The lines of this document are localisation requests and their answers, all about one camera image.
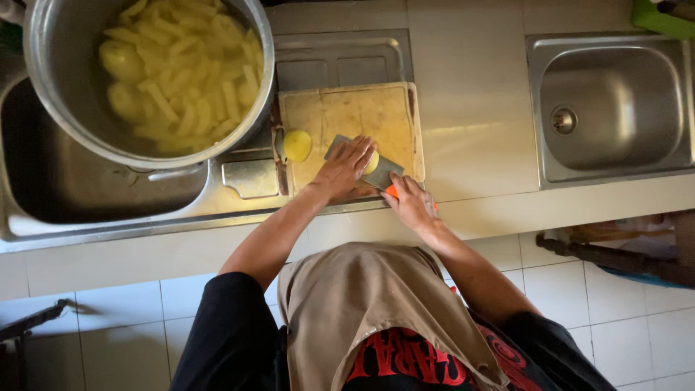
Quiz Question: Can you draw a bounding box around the orange-handled kitchen knife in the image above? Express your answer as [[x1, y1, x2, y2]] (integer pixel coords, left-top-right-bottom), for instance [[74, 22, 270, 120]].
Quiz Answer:
[[324, 134, 439, 212]]

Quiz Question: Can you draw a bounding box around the large steel pot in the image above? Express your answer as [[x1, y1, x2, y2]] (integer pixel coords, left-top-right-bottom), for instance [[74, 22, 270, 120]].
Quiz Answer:
[[0, 0, 277, 182]]

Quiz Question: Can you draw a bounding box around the small steel sink basin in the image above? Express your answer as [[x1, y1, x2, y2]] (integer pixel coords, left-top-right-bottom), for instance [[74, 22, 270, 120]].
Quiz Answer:
[[525, 33, 695, 191]]

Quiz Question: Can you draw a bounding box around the green plastic item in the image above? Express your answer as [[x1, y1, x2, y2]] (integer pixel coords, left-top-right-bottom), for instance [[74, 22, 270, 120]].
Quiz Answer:
[[630, 0, 695, 40]]

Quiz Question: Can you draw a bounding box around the person's left hand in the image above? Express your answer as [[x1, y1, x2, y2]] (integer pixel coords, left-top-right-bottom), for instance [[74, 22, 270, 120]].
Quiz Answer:
[[309, 135, 378, 206]]

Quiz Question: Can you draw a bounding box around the steel sink with drainboard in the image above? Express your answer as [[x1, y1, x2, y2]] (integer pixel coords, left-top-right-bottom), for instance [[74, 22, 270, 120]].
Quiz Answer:
[[0, 29, 414, 255]]

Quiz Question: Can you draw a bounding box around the peeled potato half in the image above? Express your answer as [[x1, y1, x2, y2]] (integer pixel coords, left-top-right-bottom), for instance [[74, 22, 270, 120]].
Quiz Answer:
[[282, 130, 313, 163]]

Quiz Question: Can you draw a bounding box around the black shirt with red print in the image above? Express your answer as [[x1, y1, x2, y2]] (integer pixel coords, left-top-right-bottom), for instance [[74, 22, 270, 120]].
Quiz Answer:
[[169, 272, 618, 391]]

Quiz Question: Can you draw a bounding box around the beige headscarf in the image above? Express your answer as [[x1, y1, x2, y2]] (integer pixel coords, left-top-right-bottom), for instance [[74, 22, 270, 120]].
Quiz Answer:
[[277, 241, 511, 391]]

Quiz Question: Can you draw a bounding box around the dark wooden furniture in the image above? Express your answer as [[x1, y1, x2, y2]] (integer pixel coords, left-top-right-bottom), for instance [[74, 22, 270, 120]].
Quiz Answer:
[[535, 211, 695, 289]]

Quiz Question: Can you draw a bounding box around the pile of cut potato sticks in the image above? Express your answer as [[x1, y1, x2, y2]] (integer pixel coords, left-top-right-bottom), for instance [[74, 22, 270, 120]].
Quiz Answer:
[[99, 0, 265, 156]]

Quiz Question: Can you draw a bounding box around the worn beige cutting board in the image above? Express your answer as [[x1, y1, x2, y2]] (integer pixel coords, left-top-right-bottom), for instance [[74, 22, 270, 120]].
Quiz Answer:
[[274, 81, 426, 199]]

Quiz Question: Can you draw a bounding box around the person's right hand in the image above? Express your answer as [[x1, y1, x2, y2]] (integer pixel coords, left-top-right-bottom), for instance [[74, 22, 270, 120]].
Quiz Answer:
[[381, 173, 442, 234]]

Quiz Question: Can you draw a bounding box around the dark metal object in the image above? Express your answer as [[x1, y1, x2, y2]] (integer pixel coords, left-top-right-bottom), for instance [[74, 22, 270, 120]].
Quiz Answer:
[[0, 298, 72, 391]]

